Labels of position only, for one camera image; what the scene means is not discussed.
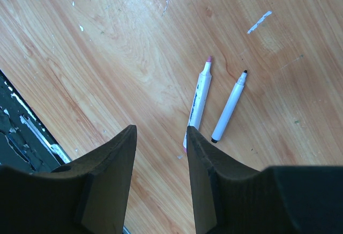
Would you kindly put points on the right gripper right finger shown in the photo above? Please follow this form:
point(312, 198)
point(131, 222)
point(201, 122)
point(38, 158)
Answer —
point(230, 197)

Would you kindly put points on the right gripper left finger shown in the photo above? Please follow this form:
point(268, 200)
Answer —
point(87, 195)

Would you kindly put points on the black marker pen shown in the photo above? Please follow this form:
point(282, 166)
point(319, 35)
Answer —
point(229, 108)

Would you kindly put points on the pink marker pen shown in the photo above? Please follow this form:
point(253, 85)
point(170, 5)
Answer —
point(200, 96)

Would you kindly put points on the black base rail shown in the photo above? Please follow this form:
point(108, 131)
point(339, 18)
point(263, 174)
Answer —
point(26, 144)

